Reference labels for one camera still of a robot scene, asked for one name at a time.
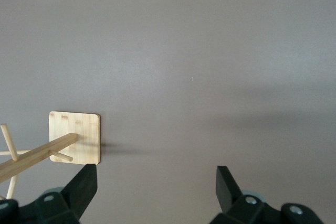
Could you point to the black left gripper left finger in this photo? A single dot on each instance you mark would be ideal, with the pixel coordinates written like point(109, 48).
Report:
point(81, 190)

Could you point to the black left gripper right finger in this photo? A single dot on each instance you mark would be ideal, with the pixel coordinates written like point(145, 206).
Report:
point(228, 192)

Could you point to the wooden mug tree stand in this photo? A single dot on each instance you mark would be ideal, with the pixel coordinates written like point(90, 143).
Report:
point(78, 127)

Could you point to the brown table mat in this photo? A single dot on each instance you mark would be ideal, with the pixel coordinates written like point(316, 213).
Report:
point(183, 51)

